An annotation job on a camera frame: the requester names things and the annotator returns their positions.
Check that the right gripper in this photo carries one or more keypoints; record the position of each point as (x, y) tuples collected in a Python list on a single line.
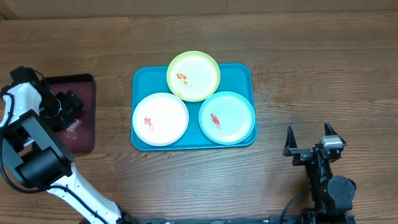
[(302, 154)]

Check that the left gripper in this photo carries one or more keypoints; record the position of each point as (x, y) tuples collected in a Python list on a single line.
[(70, 102)]

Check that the green and red sponge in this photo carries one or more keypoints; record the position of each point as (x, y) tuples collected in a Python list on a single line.
[(71, 128)]

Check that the white plate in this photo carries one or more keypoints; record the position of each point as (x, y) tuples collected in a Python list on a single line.
[(160, 119)]

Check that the yellow-green plate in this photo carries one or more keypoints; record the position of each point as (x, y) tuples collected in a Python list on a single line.
[(193, 76)]

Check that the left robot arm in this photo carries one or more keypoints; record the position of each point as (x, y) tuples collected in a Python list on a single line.
[(34, 158)]

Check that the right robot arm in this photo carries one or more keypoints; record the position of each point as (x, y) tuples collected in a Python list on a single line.
[(332, 196)]

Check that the dark red black-rimmed tray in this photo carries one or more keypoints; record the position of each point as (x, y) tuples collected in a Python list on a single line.
[(85, 137)]

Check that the teal plastic serving tray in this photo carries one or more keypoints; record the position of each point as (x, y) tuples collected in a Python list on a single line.
[(235, 77)]

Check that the light blue plate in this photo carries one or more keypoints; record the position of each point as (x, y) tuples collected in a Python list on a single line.
[(226, 118)]

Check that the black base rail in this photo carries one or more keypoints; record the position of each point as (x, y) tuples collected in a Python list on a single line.
[(273, 219)]

